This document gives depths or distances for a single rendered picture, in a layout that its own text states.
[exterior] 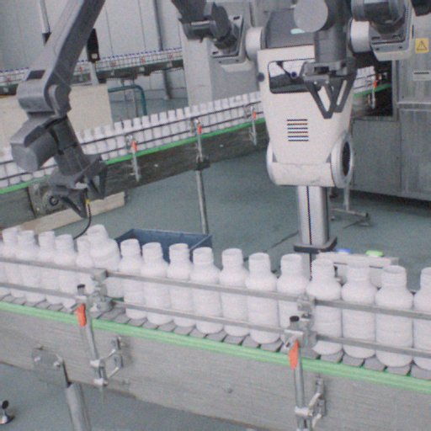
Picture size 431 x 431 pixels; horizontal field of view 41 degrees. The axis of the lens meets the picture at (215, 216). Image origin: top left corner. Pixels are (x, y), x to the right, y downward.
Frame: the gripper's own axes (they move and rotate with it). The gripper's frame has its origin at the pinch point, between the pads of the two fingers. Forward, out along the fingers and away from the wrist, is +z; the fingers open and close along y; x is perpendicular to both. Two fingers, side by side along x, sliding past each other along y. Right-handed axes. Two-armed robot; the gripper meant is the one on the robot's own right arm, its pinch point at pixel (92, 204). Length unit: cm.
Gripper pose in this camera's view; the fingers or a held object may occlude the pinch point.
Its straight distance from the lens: 118.9
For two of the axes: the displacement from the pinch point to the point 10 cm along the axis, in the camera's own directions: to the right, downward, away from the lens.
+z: 2.5, 7.9, 5.5
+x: 8.8, 0.6, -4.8
